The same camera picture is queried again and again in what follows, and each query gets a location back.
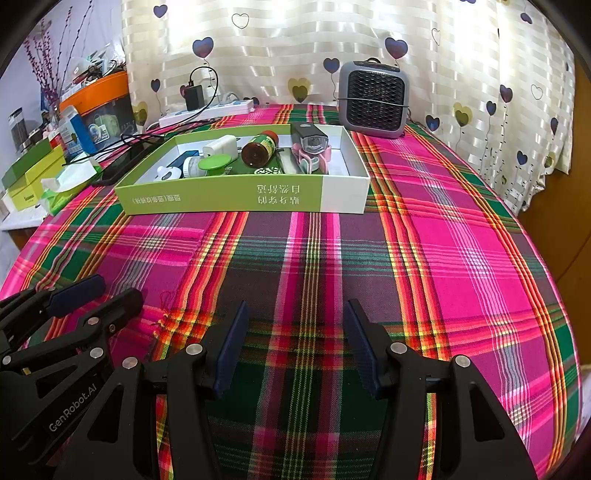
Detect grey portable fan heater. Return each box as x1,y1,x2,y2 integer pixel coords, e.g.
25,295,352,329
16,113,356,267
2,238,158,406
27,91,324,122
338,57,410,140

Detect black adapter cable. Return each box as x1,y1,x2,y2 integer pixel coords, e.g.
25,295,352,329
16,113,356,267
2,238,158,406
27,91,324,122
187,66,221,121

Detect glass jar black lid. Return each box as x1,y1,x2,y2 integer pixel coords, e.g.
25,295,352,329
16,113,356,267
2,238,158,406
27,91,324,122
8,108,29,151

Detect blue and white carton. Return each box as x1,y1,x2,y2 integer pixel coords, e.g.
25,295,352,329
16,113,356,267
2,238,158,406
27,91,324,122
58,104,96,156

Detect wooden door panel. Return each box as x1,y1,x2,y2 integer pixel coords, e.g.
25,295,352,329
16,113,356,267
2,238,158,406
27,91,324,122
519,51,591,297

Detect white usb charger block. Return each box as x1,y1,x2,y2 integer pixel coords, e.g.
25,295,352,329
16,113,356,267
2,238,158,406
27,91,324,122
202,135,238,160

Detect black bike light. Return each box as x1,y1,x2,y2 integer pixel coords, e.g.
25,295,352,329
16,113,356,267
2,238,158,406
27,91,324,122
289,122,330,156

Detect black power adapter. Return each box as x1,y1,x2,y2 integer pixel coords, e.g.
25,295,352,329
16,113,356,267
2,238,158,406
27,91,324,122
184,84,206,112

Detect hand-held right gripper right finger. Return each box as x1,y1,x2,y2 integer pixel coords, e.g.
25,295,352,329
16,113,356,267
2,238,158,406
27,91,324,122
344,298,539,480

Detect white oval device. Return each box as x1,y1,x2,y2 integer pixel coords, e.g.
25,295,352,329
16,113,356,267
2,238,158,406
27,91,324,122
154,165,182,186

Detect lime green box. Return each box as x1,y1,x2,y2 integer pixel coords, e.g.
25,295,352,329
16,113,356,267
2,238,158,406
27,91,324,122
6,147,66,213

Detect green topped round phone stand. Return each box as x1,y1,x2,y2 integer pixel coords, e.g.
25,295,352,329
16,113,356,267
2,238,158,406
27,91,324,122
197,154,238,177

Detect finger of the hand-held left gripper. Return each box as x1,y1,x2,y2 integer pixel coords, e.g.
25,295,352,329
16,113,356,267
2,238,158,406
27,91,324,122
0,287,145,371
0,274,106,340

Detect black smartphone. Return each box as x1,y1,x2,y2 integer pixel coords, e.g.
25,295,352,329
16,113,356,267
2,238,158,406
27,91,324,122
94,138,160,186

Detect purple flower branches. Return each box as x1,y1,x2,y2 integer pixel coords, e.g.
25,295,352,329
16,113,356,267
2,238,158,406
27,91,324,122
23,0,100,107

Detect clear storage box orange lid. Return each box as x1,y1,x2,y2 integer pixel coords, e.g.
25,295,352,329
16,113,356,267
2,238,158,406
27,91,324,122
58,69,137,142

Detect green and white cardboard box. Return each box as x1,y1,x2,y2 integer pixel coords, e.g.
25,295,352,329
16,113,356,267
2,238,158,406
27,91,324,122
113,123,370,216

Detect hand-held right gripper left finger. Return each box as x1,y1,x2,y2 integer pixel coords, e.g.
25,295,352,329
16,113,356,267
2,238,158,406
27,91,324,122
53,299,250,480

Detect pink and white clip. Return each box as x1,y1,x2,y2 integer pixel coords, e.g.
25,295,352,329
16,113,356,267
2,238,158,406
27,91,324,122
276,140,334,175

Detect white heart print curtain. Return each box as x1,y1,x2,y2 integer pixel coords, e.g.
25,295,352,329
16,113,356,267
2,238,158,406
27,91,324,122
120,0,578,213

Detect white power strip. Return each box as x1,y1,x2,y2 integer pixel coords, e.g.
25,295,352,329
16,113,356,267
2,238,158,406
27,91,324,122
158,99,255,128

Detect green and white tissue pack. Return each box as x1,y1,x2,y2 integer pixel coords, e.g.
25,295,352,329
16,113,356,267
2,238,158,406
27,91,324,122
40,163,103,216

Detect pile of assorted small items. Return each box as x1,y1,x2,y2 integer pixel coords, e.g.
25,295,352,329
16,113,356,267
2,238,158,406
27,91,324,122
62,52,128,91

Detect brown pill bottle red cap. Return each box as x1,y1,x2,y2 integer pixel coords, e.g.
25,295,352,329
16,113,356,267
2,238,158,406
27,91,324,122
240,130,280,169

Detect pink green plaid tablecloth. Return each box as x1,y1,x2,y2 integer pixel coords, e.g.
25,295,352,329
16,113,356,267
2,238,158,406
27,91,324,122
0,103,583,480

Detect dark green lidded box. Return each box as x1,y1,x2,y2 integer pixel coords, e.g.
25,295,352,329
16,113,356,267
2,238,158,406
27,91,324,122
2,138,54,190

